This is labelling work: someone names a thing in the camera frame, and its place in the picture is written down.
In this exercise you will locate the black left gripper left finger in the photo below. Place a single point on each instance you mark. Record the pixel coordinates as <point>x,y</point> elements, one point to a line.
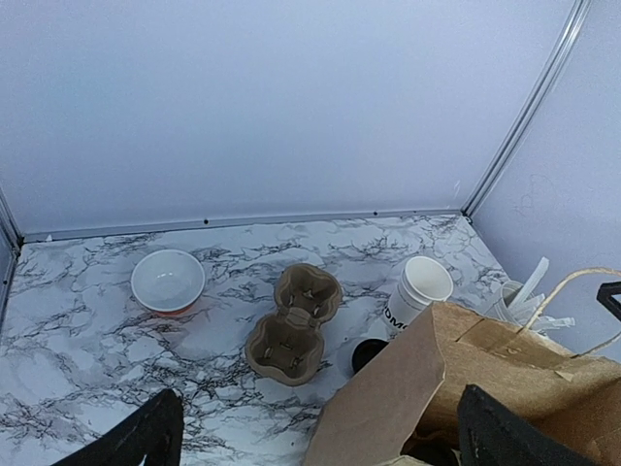
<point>152,435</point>

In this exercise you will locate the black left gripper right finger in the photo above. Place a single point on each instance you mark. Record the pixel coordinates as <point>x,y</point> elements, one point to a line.
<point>490,433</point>

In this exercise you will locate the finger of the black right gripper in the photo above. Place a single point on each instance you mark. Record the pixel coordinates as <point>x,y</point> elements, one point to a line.
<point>608,295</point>

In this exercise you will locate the brown paper takeout bag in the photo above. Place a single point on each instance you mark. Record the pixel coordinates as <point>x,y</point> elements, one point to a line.
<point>410,391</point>

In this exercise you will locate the white plastic stirrers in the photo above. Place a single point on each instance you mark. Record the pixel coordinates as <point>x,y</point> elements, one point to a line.
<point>542,324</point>

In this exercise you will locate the white utensil holder cup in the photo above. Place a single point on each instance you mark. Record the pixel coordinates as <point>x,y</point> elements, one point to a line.
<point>500,307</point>

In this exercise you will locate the orange white bowl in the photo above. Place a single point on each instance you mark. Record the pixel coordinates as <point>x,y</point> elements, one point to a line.
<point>168,282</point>

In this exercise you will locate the brown cardboard cup carrier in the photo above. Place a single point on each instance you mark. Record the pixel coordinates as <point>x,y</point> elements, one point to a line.
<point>287,345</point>

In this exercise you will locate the right aluminium corner post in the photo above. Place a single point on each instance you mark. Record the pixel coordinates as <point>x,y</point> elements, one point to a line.
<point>549,75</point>

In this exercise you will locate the aluminium corner post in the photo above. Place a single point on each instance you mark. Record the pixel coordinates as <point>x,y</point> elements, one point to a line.
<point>549,75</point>
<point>11,243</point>

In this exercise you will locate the left aluminium corner post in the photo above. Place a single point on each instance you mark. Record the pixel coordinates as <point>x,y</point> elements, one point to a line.
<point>11,243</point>

